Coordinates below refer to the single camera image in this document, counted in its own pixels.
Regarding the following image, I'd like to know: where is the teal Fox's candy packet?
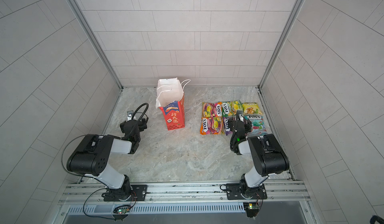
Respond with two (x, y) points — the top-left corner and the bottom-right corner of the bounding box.
(245, 115), (267, 136)

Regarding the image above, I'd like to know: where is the yellow snack packet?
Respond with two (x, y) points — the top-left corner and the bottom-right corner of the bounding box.
(242, 102), (263, 115)

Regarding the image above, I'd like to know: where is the green Fox's candy packet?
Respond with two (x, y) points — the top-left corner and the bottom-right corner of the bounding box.
(221, 100), (244, 117)

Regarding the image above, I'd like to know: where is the orange Fox's candy packet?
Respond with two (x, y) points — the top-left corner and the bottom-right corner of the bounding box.
(200, 117), (223, 135)
(202, 102), (223, 118)

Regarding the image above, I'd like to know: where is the red paper gift bag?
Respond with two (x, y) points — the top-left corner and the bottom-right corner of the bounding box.
(156, 78), (191, 130)

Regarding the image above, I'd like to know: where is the purple Fox's berries packet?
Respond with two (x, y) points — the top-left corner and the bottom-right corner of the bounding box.
(223, 117), (233, 135)

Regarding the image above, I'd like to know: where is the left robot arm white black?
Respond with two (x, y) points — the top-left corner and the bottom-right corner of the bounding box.
(65, 117), (148, 201)

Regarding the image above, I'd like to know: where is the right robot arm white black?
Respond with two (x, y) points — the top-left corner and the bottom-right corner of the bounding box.
(227, 115), (290, 199)

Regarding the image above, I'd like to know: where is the white perforated vent strip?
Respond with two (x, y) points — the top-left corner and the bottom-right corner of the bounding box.
(68, 203), (245, 216)

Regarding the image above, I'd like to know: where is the right circuit board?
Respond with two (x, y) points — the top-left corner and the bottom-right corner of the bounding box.
(243, 202), (261, 218)

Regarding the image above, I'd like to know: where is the left green circuit board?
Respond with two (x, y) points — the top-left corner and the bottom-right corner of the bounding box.
(113, 205), (131, 220)

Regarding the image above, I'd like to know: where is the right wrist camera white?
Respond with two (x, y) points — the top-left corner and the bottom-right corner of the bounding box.
(236, 110), (244, 122)

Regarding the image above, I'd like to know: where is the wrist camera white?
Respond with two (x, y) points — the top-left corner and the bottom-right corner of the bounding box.
(127, 110), (134, 121)
(236, 110), (244, 122)

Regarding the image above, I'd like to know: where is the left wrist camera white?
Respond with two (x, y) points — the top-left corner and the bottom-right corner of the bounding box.
(127, 110), (134, 121)

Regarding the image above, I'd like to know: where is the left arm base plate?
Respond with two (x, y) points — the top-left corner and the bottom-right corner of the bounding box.
(102, 185), (148, 202)

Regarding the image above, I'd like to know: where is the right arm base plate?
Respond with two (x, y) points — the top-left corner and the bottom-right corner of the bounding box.
(221, 184), (268, 200)

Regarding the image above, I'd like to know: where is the left black cable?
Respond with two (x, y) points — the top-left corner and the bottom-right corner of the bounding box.
(60, 134), (91, 178)

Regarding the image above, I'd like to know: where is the aluminium mounting rail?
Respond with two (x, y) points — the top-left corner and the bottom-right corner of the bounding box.
(58, 180), (310, 205)

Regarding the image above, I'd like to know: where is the right corner aluminium post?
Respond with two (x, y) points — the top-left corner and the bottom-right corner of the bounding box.
(259, 0), (305, 90)

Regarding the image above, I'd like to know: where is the corner aluminium post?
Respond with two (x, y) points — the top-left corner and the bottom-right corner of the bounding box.
(259, 0), (305, 90)
(66, 0), (123, 90)

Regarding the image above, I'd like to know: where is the left corner aluminium post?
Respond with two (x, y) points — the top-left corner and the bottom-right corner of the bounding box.
(66, 0), (123, 90)

